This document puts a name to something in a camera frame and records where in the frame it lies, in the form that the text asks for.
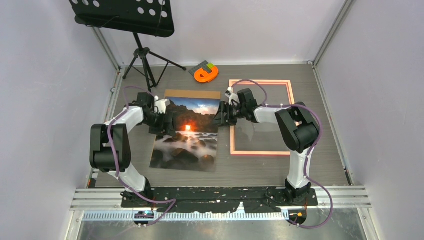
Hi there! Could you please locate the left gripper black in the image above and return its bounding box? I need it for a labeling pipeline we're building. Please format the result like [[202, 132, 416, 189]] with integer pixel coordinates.
[[141, 111, 177, 138]]

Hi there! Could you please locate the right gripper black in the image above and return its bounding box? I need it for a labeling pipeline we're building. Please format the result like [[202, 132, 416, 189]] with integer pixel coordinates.
[[211, 101, 247, 128]]

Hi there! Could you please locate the transparent acrylic sheet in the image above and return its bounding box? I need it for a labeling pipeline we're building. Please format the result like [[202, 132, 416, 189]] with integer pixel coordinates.
[[233, 82, 291, 154]]

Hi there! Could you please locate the brown cardboard backing board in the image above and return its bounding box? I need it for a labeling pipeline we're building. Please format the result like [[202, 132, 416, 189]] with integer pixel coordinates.
[[164, 89, 221, 100]]

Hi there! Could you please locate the pink wooden picture frame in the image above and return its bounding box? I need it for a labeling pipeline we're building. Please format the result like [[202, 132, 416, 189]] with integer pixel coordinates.
[[228, 79, 295, 156]]

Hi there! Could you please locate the landscape sunset photo print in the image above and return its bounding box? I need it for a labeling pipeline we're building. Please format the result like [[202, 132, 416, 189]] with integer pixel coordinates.
[[150, 96, 220, 173]]

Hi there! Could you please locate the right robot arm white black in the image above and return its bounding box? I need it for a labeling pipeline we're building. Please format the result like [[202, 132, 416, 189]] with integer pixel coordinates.
[[212, 87, 321, 205]]

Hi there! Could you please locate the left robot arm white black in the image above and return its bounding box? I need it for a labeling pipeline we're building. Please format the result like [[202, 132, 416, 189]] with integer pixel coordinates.
[[89, 92, 176, 207]]

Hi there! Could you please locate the orange tape dispenser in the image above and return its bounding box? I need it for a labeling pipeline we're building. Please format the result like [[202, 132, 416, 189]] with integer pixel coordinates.
[[194, 63, 219, 83]]

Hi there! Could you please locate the grey lego plate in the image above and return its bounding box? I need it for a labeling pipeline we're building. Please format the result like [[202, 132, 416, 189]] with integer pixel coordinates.
[[188, 60, 212, 76]]

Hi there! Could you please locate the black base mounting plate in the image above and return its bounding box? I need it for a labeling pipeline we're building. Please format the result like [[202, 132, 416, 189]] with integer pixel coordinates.
[[120, 186, 318, 214]]

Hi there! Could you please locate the black music stand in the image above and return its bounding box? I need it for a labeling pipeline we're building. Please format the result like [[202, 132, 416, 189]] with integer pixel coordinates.
[[70, 0, 187, 90]]

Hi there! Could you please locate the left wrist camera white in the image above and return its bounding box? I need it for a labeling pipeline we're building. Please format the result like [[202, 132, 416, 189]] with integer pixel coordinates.
[[153, 95, 170, 115]]

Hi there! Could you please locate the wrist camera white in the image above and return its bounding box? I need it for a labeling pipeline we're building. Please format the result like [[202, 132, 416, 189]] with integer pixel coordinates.
[[225, 87, 240, 106], [153, 95, 170, 115]]

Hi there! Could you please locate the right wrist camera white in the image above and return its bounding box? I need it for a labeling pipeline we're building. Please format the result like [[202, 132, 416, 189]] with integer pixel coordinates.
[[225, 87, 240, 106]]

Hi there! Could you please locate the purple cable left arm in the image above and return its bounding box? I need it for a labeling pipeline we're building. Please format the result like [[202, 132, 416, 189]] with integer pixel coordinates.
[[106, 86, 178, 228]]

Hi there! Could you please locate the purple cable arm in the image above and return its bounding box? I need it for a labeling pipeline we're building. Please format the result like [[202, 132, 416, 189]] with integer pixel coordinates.
[[106, 86, 178, 228], [230, 79, 334, 230]]

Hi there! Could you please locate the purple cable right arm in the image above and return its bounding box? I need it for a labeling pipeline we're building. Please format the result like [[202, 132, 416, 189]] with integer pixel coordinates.
[[230, 79, 334, 230]]

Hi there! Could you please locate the aluminium rail front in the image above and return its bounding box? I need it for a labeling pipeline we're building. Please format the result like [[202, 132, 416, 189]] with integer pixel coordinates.
[[70, 185, 371, 222]]

